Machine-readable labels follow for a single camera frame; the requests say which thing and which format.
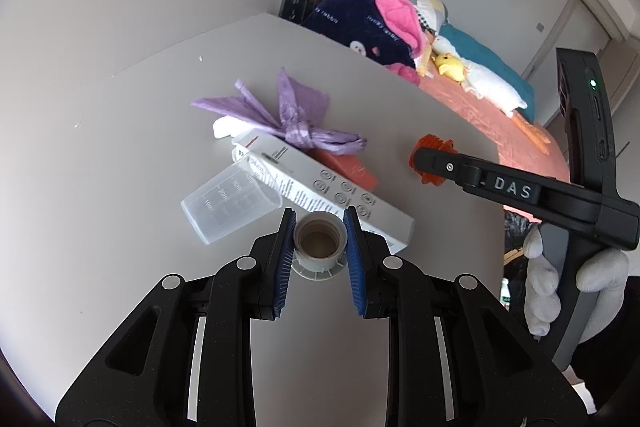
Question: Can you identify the clear measuring cup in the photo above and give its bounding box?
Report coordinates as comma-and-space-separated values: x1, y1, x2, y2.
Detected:
180, 156, 283, 247

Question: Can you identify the checked pillow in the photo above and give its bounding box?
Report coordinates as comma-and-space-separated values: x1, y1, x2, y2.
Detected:
402, 0, 448, 32

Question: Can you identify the person's right hand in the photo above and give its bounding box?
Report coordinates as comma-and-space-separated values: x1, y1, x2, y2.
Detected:
522, 226, 632, 345

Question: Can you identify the purple plastic bag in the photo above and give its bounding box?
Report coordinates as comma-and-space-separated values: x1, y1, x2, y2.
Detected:
190, 67, 368, 155

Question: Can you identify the black wall socket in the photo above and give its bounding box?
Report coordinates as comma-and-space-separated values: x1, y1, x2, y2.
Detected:
280, 0, 326, 25

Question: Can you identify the pink cloth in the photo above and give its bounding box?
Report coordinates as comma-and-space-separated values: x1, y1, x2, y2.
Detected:
375, 0, 426, 85

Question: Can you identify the navy printed blanket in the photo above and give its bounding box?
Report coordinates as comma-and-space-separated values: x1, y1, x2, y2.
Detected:
301, 0, 418, 68

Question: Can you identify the pink bed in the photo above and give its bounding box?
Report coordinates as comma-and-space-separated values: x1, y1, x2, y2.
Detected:
419, 76, 571, 214

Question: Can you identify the yellow cloth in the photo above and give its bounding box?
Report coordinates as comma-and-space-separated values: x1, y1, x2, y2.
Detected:
419, 32, 436, 76

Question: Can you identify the orange box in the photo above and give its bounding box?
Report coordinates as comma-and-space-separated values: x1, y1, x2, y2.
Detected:
312, 148, 379, 192

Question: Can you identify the teal pillow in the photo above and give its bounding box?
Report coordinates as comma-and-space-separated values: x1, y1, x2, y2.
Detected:
437, 23, 536, 120

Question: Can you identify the long white box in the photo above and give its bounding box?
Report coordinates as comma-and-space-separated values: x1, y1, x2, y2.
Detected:
231, 128, 416, 255

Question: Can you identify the white bottle cap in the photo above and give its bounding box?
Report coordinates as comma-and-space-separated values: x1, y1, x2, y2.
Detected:
291, 212, 348, 280

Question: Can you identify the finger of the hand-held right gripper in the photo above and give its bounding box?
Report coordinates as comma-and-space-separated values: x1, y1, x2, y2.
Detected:
414, 147, 546, 214

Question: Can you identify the white goose plush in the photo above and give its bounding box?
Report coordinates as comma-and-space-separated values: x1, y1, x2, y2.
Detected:
431, 36, 551, 152

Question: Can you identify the white paper scrap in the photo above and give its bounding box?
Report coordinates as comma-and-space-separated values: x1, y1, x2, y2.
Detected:
212, 117, 247, 140

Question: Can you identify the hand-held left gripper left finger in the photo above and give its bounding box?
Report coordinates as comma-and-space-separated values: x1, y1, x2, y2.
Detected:
55, 208, 297, 427

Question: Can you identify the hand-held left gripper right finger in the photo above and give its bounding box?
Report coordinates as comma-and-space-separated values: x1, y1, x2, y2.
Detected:
344, 207, 588, 427

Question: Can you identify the orange ribbed cap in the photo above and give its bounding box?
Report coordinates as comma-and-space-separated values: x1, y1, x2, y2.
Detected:
409, 134, 457, 186

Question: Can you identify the yellow duck plush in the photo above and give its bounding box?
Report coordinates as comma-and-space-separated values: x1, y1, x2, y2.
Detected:
432, 53, 468, 82

